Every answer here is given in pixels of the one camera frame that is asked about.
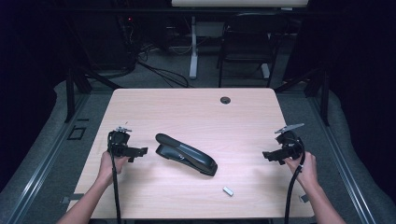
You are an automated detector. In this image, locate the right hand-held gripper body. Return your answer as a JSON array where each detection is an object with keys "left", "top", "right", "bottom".
[{"left": 274, "top": 122, "right": 305, "bottom": 162}]

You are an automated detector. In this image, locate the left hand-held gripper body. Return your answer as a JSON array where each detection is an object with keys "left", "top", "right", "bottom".
[{"left": 106, "top": 125, "right": 138, "bottom": 158}]

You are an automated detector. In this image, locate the black stapler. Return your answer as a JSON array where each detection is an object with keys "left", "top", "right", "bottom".
[{"left": 154, "top": 133, "right": 219, "bottom": 177}]

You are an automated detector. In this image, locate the person's left hand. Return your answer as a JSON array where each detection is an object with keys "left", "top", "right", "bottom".
[{"left": 98, "top": 150, "right": 131, "bottom": 185}]

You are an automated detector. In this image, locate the person's right hand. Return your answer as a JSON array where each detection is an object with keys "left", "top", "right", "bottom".
[{"left": 284, "top": 151, "right": 318, "bottom": 189}]

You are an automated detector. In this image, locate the black metal stand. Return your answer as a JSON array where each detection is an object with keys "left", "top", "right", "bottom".
[
  {"left": 64, "top": 66, "right": 123, "bottom": 124},
  {"left": 274, "top": 67, "right": 332, "bottom": 127}
]

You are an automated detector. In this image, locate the dark equipment with red light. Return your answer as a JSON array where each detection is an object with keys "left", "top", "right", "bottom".
[{"left": 116, "top": 14, "right": 138, "bottom": 71}]

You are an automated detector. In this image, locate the black folding chair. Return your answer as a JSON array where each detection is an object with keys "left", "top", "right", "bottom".
[{"left": 216, "top": 12, "right": 290, "bottom": 89}]

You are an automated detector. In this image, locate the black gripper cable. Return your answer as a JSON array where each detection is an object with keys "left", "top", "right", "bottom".
[
  {"left": 106, "top": 132, "right": 122, "bottom": 224},
  {"left": 283, "top": 136, "right": 307, "bottom": 224}
]

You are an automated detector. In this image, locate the aluminium floor rail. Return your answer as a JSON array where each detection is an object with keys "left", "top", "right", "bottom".
[
  {"left": 307, "top": 95, "right": 378, "bottom": 224},
  {"left": 2, "top": 92, "right": 92, "bottom": 224}
]

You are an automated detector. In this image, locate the black floor cable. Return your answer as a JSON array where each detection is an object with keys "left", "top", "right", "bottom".
[{"left": 135, "top": 60, "right": 191, "bottom": 89}]

